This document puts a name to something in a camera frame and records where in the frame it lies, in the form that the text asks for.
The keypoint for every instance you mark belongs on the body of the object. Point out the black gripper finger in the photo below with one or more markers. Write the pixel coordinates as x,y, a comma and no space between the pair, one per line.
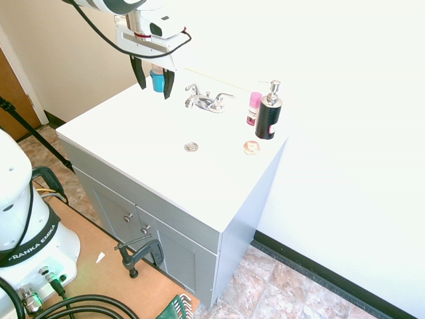
168,84
139,73

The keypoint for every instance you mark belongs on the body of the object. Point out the brown wooden robot base board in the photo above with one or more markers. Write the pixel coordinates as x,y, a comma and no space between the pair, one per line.
109,262

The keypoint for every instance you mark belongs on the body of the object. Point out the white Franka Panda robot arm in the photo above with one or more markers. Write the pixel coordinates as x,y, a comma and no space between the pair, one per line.
20,212

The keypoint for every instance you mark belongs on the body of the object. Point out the white sink vanity top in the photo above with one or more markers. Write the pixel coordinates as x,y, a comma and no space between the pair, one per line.
172,146

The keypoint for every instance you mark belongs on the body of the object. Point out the black tripod leg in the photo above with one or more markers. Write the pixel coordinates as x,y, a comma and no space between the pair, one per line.
36,136

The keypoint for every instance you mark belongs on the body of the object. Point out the green hex key set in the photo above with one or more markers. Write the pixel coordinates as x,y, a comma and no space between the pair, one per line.
176,307

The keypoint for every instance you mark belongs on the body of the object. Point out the wooden door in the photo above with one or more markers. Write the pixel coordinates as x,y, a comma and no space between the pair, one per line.
15,86

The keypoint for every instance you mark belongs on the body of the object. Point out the blue cup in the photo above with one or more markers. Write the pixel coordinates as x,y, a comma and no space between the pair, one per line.
158,79

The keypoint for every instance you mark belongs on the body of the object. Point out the round metal cabinet knob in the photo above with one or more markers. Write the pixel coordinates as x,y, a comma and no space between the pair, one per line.
145,229
127,217

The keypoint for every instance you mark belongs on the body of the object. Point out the grey vanity cabinet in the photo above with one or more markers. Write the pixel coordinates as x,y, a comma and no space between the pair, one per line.
186,239

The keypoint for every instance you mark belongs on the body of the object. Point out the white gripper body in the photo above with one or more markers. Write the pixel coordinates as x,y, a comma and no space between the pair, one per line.
146,44

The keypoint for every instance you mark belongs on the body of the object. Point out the pink capped spray bottle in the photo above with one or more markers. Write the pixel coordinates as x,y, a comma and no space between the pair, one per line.
253,108

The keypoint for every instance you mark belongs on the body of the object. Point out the chrome faucet spout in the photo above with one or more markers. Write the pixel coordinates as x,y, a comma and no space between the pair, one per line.
192,98

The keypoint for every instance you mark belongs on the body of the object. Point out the chrome sink drain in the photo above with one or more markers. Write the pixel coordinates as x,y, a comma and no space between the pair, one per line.
191,146

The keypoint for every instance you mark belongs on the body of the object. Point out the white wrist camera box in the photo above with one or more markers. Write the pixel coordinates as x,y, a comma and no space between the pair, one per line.
161,26

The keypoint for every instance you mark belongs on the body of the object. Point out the black soap dispenser chrome pump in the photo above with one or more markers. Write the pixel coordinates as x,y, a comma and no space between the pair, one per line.
269,114

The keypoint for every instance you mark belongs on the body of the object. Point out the black C-clamp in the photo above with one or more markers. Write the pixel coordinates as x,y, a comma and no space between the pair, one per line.
141,252

